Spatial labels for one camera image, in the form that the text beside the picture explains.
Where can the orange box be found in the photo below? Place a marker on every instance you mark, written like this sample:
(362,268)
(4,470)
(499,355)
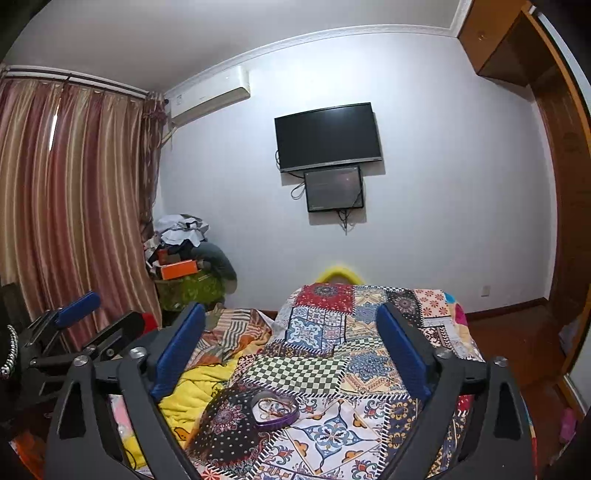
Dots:
(178,270)

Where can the striped patterned bedsheet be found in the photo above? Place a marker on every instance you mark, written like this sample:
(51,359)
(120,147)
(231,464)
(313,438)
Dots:
(235,332)

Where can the small black wall monitor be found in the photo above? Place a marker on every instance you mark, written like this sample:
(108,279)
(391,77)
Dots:
(333,188)

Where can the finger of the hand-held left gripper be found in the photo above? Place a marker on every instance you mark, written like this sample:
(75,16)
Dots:
(78,307)
(120,325)

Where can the patchwork printed blanket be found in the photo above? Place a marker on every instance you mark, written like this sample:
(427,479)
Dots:
(332,369)

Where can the pink and blue blanket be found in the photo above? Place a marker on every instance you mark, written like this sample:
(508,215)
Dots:
(457,311)

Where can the purple heart-shaped jewelry box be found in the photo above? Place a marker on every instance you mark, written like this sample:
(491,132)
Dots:
(277,413)

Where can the yellow blanket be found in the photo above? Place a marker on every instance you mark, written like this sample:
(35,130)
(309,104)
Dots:
(194,392)

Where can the black wall television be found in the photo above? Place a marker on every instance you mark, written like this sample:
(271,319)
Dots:
(328,134)

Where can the striped brown curtain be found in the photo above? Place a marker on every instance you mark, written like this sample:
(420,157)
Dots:
(78,207)

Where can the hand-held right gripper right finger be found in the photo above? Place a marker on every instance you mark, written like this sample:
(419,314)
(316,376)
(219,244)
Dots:
(401,350)

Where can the yellow plastic chair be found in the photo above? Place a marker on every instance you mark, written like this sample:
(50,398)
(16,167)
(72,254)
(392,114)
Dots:
(339,272)

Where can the brown wooden wardrobe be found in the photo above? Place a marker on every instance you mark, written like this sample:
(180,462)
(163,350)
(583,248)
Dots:
(554,161)

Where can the person's left forearm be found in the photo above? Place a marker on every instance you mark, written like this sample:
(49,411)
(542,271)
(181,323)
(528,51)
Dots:
(30,457)

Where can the curtain rod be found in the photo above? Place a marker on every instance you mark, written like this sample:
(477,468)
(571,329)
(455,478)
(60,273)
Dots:
(78,78)

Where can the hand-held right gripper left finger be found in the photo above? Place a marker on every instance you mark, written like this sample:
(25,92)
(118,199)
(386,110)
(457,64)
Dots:
(182,350)

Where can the pile of clothes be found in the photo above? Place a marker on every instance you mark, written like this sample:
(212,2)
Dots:
(184,235)

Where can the white air conditioner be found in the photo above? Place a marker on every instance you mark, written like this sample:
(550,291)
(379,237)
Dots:
(210,99)

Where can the green patterned box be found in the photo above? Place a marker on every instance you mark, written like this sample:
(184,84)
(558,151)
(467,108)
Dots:
(194,290)

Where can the pink object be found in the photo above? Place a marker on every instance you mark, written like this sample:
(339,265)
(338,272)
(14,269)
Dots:
(568,425)

